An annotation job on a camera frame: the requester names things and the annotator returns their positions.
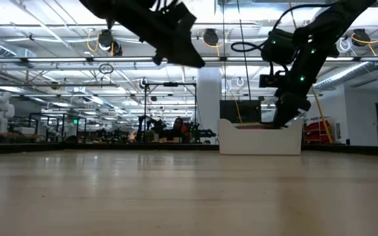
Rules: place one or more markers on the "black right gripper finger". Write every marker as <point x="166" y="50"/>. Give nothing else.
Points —
<point x="284" y="111"/>
<point x="302" y="105"/>

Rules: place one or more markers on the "black background robot arm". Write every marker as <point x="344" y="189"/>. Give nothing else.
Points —
<point x="154" y="126"/>

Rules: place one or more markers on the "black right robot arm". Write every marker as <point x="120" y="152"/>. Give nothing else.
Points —
<point x="340" y="16"/>

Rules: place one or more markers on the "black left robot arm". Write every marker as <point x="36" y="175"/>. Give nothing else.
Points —
<point x="103" y="6"/>

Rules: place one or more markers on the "white plastic basket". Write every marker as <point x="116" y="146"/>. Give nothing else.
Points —
<point x="258" y="142"/>

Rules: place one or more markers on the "red storage rack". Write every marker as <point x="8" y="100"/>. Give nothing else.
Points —
<point x="317" y="131"/>

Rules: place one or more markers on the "black rectangular panel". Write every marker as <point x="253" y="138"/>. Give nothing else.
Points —
<point x="231" y="111"/>

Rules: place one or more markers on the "white building column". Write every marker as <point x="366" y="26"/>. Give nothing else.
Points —
<point x="208" y="98"/>

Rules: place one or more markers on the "person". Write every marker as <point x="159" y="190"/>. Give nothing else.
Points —
<point x="178" y="126"/>

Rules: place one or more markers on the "white humanoid robot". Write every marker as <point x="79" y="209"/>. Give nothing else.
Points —
<point x="0" y="111"/>

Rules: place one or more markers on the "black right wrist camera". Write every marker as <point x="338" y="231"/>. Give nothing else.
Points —
<point x="279" y="46"/>

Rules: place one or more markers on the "black background rig frame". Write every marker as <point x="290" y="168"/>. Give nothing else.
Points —
<point x="145" y="111"/>

